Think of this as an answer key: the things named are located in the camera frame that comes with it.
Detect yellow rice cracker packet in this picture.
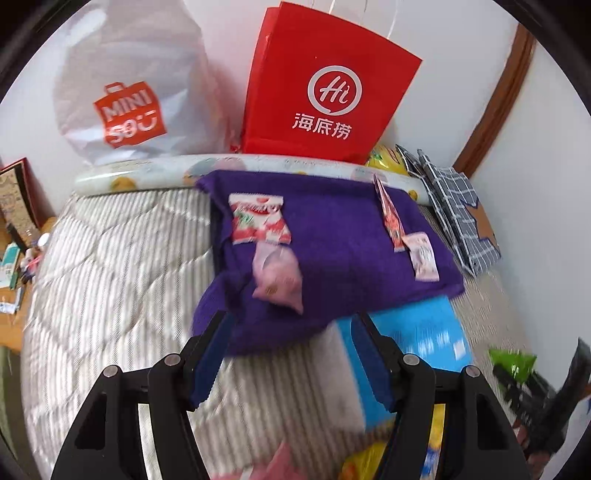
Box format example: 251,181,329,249
339,401,446,480

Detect red white strawberry snack packet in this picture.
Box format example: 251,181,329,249
228,193,293,245

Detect teal box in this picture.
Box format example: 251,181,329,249
0,244,21,278

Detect blue tissue pack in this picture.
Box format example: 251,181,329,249
323,295,472,430

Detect long pink snack packet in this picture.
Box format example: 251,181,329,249
373,174,407,252

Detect purple cloth covered box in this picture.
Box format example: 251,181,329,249
193,170,465,356

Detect blue candy packet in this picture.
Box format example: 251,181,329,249
416,448,441,480

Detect checked pillow with star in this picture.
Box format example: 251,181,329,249
394,145,502,278

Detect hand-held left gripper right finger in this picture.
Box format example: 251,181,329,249
350,313,532,480

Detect pink purple snack packet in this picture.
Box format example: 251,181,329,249
249,440,315,480

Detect rolled printed mat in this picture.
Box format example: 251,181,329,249
74,154,432,208

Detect brown wooden door frame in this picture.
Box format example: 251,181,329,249
452,23,536,178

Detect green snack packet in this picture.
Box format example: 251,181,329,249
488,348,539,386

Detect red paper bag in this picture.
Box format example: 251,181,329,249
240,0,423,164

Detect white plastic bag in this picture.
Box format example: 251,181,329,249
52,0,232,166

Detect small pink white snack packet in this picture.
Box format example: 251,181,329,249
403,233,440,282

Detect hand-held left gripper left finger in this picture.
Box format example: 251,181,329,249
51,310,236,480

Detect yellow drink packet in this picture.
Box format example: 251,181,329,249
365,143,409,178

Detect brown framed board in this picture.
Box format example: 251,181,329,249
0,158,40,229

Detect striped mattress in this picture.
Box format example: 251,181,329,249
21,187,591,480

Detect pale pink snack packet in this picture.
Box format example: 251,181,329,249
252,242,305,315

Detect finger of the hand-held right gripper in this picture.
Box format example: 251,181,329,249
492,367,555,416
560,339,587,411

